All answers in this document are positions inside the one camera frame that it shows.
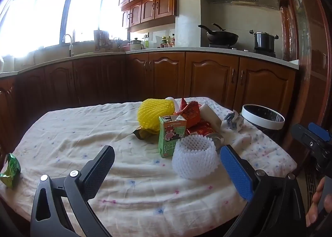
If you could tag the wooden upper cabinets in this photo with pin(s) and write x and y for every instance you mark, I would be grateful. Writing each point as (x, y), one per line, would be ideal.
(155, 6)

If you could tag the blue white crumpled wrapper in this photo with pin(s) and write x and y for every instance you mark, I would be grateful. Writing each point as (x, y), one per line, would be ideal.
(234, 120)

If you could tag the wooden door frame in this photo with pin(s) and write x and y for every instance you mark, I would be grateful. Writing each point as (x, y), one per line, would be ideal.
(311, 45)

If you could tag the red drink carton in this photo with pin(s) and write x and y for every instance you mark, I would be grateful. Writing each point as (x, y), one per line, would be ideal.
(192, 115)

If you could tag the yellow foam fruit net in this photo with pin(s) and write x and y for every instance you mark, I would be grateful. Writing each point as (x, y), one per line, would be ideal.
(153, 115)

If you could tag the condiment bottle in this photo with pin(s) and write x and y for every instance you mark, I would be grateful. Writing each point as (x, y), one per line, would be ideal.
(163, 42)
(168, 42)
(173, 40)

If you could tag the wooden cabinets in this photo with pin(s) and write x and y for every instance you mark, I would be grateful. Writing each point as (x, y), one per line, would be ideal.
(155, 6)
(207, 79)

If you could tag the gas stove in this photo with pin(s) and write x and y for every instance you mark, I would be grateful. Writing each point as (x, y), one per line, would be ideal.
(225, 46)

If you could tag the green snack wrapper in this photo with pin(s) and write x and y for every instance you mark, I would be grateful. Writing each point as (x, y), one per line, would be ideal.
(11, 171)

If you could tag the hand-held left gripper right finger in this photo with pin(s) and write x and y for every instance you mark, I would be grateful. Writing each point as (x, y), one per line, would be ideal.
(236, 172)

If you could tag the kitchen window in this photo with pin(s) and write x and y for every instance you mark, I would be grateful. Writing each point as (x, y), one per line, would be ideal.
(51, 16)

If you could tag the white floral tablecloth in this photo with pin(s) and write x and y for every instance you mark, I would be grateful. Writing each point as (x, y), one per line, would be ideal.
(129, 128)

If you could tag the silver can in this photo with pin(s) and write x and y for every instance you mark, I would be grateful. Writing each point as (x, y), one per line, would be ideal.
(218, 139)

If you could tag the white box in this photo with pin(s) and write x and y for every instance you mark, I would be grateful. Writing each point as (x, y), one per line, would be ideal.
(210, 116)

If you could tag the utensil rack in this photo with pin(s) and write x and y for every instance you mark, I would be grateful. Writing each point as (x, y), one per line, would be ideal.
(101, 41)

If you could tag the person's right hand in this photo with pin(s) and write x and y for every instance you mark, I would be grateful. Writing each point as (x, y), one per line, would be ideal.
(317, 198)

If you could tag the small white electric pot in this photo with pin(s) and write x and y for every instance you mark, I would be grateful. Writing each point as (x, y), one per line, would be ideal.
(136, 45)

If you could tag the wooden lower cabinets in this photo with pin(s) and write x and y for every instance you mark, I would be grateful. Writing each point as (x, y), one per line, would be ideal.
(207, 79)

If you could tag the white container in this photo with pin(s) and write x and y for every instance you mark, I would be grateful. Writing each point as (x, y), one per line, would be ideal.
(6, 62)

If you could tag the green milk carton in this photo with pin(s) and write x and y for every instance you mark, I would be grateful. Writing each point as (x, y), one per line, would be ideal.
(168, 136)

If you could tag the kitchen faucet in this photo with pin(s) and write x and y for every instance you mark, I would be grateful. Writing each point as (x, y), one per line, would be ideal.
(70, 45)

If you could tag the brown snack wrapper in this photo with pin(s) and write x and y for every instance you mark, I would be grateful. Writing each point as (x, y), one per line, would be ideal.
(142, 134)

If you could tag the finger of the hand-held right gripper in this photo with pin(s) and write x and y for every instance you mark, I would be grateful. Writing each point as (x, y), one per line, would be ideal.
(302, 133)
(320, 131)

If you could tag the white foam fruit net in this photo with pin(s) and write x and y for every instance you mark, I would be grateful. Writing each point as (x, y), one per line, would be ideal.
(192, 165)

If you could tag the black wok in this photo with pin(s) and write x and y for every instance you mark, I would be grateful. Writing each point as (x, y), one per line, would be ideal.
(223, 37)

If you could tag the red shiny snack wrapper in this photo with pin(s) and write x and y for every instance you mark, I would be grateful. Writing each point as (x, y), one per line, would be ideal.
(201, 130)

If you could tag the light stone countertop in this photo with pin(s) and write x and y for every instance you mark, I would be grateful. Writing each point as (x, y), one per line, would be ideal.
(160, 49)

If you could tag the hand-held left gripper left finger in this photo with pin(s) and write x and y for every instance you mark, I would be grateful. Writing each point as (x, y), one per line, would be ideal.
(99, 169)

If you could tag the steel cooking pot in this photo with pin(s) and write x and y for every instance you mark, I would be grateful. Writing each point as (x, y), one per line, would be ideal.
(263, 42)

